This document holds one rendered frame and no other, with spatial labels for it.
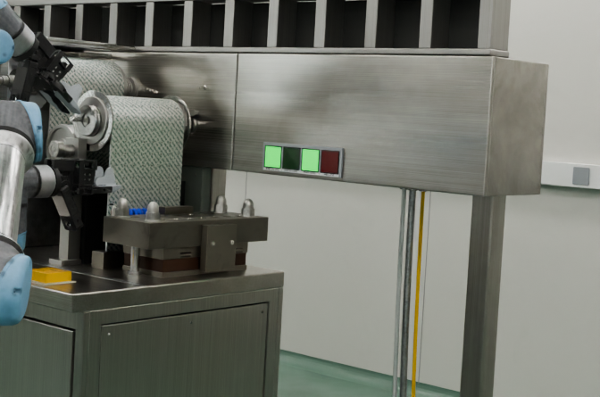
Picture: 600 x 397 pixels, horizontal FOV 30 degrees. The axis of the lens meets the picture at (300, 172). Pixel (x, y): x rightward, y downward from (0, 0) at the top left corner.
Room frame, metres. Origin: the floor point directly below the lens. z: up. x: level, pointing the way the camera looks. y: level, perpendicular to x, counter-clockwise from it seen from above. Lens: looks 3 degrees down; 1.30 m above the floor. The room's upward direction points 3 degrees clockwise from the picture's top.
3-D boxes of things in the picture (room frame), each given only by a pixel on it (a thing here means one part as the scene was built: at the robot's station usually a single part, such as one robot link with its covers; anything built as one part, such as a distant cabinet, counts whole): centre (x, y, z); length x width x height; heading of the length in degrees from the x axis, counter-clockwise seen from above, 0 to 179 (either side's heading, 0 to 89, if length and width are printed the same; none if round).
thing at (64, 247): (2.70, 0.56, 1.05); 0.06 x 0.05 x 0.31; 140
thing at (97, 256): (2.76, 0.38, 0.92); 0.28 x 0.04 x 0.04; 140
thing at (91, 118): (2.69, 0.51, 1.25); 0.07 x 0.02 x 0.07; 50
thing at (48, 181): (2.52, 0.59, 1.11); 0.08 x 0.05 x 0.08; 50
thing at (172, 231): (2.71, 0.26, 1.00); 0.40 x 0.16 x 0.06; 140
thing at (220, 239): (2.66, 0.18, 0.97); 0.10 x 0.03 x 0.11; 140
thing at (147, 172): (2.76, 0.38, 1.11); 0.23 x 0.01 x 0.18; 140
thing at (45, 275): (2.42, 0.53, 0.91); 0.07 x 0.07 x 0.02; 50
